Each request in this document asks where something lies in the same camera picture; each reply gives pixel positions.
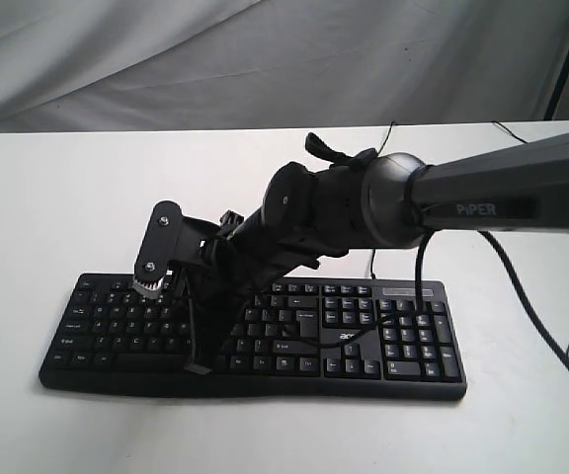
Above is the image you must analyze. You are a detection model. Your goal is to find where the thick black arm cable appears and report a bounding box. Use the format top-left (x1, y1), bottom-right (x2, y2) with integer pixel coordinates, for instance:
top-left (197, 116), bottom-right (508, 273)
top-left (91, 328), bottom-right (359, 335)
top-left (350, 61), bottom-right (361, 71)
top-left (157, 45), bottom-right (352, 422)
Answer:
top-left (284, 229), bottom-right (569, 474)

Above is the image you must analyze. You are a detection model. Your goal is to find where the black acer keyboard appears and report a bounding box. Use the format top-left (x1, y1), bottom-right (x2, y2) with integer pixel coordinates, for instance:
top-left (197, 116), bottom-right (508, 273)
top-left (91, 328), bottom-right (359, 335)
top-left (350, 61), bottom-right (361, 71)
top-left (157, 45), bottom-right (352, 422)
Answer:
top-left (39, 274), bottom-right (466, 401)

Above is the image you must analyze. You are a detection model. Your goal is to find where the black keyboard cable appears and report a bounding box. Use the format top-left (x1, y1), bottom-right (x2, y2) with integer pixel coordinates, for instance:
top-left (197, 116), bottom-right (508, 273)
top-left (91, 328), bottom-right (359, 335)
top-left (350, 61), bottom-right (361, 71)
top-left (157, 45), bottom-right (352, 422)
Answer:
top-left (366, 120), bottom-right (396, 280)

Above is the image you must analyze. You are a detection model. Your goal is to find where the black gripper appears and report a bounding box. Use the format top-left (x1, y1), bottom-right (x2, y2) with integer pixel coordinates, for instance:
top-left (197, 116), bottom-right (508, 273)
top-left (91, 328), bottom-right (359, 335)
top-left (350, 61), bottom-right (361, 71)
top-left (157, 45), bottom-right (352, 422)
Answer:
top-left (185, 208), bottom-right (322, 375)

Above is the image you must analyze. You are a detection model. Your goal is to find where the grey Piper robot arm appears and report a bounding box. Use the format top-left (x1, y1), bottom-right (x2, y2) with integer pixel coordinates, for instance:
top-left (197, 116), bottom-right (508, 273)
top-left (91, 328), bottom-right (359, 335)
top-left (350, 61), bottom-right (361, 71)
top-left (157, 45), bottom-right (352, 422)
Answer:
top-left (187, 133), bottom-right (569, 374)

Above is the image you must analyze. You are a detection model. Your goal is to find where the grey backdrop cloth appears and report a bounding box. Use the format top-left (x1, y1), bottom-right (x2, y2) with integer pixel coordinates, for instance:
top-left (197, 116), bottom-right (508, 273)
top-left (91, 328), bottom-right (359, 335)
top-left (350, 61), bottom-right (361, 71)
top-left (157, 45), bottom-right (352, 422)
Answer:
top-left (0, 1), bottom-right (569, 132)

